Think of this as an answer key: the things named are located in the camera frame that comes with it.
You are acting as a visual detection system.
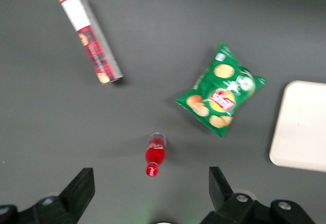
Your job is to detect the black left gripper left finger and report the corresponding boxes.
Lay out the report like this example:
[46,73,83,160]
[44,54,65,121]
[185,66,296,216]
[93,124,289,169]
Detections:
[0,167,96,224]

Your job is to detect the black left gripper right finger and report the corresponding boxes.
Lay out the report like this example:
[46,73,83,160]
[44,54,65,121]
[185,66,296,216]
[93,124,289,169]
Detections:
[200,166,316,224]

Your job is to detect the red plaid cookie box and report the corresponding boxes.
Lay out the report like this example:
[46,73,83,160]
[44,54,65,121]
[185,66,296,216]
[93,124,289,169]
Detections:
[57,0,124,85]

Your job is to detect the beige plastic tray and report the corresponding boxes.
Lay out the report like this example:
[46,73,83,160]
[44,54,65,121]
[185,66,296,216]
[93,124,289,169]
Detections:
[269,80,326,173]

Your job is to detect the red soda bottle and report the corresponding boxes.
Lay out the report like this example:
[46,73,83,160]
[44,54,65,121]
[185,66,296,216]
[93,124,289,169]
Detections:
[145,132,168,178]

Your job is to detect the green Lay's chips bag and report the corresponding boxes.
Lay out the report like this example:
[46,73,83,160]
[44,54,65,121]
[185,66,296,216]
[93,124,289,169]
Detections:
[174,42,267,138]

